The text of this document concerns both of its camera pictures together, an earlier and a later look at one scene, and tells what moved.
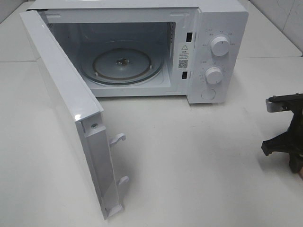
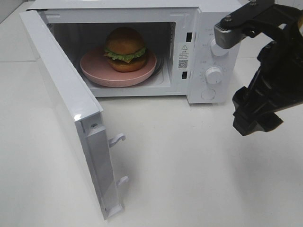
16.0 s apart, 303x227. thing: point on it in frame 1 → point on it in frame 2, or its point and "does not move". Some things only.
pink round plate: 301,172 → 94,66
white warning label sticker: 183,58 does not move
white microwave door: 78,109 does not move
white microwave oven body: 198,49 does not move
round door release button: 208,94 does not move
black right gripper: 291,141 → 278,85
